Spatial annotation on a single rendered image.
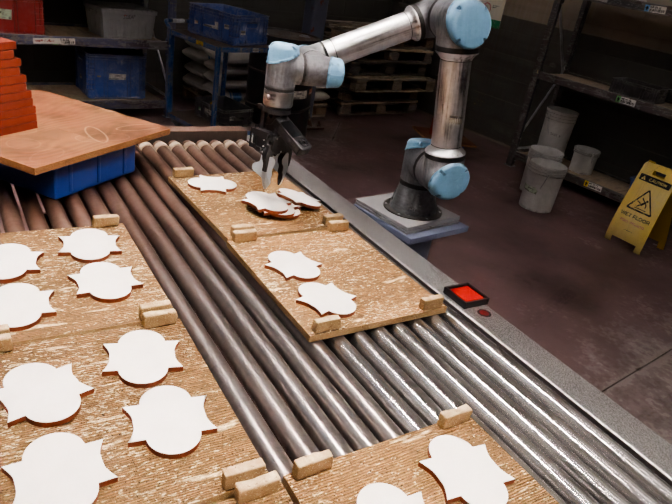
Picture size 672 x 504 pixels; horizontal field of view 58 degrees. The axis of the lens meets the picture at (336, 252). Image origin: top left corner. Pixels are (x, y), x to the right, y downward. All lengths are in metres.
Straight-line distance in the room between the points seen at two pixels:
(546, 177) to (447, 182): 3.26
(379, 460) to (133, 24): 5.01
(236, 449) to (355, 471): 0.17
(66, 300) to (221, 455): 0.48
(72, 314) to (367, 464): 0.59
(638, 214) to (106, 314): 4.15
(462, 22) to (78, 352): 1.16
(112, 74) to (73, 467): 4.94
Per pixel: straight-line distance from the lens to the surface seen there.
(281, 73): 1.53
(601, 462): 1.15
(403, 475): 0.95
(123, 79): 5.70
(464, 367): 1.23
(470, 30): 1.66
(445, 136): 1.73
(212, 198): 1.70
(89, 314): 1.20
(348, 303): 1.27
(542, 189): 5.01
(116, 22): 5.58
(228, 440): 0.94
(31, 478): 0.90
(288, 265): 1.38
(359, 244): 1.56
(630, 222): 4.87
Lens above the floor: 1.60
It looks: 26 degrees down
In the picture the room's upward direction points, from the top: 10 degrees clockwise
